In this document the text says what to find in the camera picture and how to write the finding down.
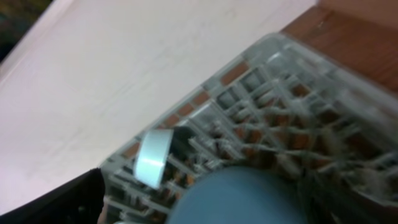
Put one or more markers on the dark blue plate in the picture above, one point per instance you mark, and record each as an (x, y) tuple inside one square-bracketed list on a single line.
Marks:
[(240, 195)]

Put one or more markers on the light blue bowl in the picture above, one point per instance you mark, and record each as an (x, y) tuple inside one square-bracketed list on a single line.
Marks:
[(152, 157)]

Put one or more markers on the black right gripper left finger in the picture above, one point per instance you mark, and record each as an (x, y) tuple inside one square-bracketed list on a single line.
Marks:
[(78, 201)]

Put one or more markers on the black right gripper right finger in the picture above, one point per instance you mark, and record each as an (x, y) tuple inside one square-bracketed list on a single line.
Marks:
[(325, 202)]

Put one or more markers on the grey dishwasher rack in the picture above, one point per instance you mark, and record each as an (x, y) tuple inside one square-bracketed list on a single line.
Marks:
[(279, 107)]

